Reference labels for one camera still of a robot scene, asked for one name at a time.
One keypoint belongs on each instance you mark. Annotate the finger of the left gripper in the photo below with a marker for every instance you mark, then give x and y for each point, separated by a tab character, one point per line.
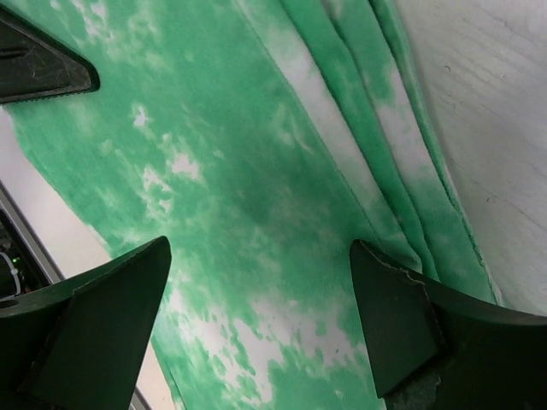
35	65

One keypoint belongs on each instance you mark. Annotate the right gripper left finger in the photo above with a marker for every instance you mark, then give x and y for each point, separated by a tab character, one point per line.
80	343

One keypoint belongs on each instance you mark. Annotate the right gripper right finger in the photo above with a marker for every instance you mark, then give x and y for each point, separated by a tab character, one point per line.
432	347

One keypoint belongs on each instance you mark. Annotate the green tie-dye trousers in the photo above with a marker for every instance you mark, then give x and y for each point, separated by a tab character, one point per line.
261	138

